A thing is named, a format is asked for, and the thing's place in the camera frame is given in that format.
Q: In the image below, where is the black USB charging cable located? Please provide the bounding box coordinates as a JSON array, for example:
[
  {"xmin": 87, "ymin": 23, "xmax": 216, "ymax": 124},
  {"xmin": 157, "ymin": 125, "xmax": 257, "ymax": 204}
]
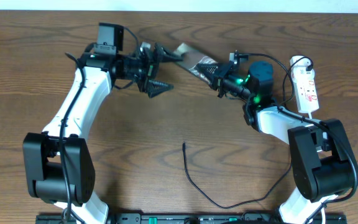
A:
[{"xmin": 182, "ymin": 55, "xmax": 314, "ymax": 210}]

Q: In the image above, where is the white power strip cord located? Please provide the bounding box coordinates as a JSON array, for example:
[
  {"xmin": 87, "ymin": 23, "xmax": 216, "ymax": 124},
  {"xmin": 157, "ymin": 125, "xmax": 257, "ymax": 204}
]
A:
[{"xmin": 306, "ymin": 111, "xmax": 326, "ymax": 224}]

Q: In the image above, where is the Galaxy S25 Ultra smartphone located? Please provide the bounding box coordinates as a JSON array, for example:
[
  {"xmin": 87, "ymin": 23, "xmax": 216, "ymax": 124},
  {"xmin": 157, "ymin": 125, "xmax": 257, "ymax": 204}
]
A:
[{"xmin": 173, "ymin": 43, "xmax": 220, "ymax": 90}]

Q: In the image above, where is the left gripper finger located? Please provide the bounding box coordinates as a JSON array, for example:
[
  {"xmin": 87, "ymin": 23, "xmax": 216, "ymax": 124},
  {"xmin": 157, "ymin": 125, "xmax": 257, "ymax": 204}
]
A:
[
  {"xmin": 146, "ymin": 80, "xmax": 173, "ymax": 98},
  {"xmin": 154, "ymin": 42, "xmax": 183, "ymax": 62}
]

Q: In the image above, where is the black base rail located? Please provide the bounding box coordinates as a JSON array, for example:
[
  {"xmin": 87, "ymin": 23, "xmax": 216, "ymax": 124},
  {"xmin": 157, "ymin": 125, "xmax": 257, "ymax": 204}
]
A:
[{"xmin": 35, "ymin": 212, "xmax": 348, "ymax": 224}]

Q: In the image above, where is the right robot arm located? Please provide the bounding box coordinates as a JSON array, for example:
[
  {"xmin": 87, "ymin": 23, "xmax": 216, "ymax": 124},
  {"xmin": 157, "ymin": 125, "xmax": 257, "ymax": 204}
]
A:
[{"xmin": 195, "ymin": 61, "xmax": 358, "ymax": 223}]

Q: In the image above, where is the white power strip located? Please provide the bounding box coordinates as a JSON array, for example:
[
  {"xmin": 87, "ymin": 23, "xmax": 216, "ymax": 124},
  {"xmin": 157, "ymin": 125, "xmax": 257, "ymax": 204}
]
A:
[{"xmin": 290, "ymin": 55, "xmax": 319, "ymax": 114}]

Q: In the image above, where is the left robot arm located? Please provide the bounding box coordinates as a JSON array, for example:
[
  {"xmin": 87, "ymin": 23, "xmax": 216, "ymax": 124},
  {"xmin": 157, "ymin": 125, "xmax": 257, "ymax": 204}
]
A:
[{"xmin": 22, "ymin": 42, "xmax": 182, "ymax": 223}]

